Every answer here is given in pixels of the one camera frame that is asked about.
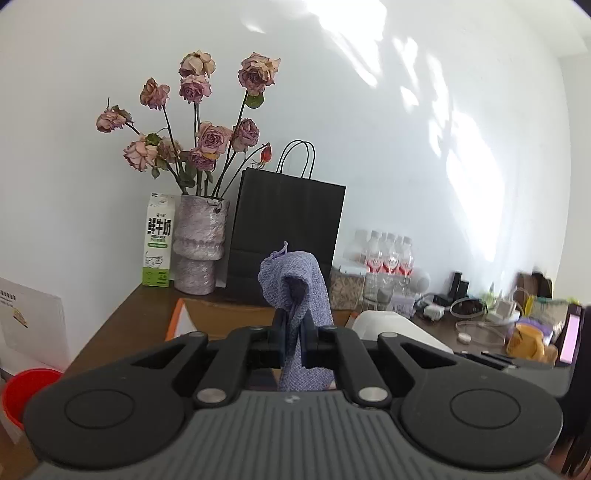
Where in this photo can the clear water bottle red label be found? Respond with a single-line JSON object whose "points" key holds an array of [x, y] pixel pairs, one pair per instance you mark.
{"points": [[391, 256], [375, 254], [406, 258]]}

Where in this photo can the white power adapter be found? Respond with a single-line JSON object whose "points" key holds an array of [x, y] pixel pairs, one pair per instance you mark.
{"points": [[503, 311]]}

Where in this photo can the yellow white plush toy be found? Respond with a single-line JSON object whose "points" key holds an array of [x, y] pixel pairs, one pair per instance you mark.
{"points": [[526, 339]]}

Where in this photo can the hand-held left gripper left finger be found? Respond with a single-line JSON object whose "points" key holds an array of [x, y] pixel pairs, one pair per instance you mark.
{"points": [[279, 334]]}

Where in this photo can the white green milk carton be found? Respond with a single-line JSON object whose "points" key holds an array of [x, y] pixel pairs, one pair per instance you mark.
{"points": [[159, 240]]}

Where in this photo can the white printed carton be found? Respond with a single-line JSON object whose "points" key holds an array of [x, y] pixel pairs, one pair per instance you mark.
{"points": [[30, 318]]}

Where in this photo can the clear container of seeds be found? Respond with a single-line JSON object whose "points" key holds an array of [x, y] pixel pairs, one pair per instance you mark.
{"points": [[346, 288]]}

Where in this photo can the black paper bag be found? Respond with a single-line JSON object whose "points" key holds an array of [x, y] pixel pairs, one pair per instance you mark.
{"points": [[286, 212]]}

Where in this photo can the brown box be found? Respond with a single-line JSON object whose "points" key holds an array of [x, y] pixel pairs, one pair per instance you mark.
{"points": [[535, 284]]}

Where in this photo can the clear glass cup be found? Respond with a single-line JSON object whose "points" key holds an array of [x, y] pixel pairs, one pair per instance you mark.
{"points": [[378, 290]]}

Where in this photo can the white charger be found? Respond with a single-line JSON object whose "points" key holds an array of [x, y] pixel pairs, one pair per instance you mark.
{"points": [[434, 312]]}

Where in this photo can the red plastic bowl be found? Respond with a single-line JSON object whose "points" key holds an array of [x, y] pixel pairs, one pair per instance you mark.
{"points": [[23, 392]]}

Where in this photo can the purple textured vase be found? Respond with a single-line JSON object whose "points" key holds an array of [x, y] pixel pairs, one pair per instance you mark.
{"points": [[198, 244]]}

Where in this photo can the dried pink rose bouquet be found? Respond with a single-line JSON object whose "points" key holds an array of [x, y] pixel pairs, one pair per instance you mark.
{"points": [[212, 136]]}

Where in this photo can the pink flat object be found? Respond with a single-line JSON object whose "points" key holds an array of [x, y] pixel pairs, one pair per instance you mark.
{"points": [[570, 334]]}

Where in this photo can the black upright device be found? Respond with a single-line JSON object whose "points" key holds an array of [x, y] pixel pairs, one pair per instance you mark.
{"points": [[456, 282], [465, 288]]}

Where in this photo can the white printed tin box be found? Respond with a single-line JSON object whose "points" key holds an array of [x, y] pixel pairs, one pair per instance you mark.
{"points": [[404, 303]]}

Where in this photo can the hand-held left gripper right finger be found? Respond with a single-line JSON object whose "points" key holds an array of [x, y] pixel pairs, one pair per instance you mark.
{"points": [[307, 344]]}

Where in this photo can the purple knitted pouch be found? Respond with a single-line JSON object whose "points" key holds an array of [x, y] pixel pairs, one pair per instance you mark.
{"points": [[300, 277]]}

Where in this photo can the black charger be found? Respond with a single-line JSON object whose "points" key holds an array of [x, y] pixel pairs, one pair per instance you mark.
{"points": [[442, 300]]}

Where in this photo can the white round speaker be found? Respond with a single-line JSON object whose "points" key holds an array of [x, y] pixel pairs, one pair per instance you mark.
{"points": [[422, 279]]}

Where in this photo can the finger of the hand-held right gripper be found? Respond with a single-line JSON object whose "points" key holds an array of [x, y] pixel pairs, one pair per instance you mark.
{"points": [[489, 360]]}

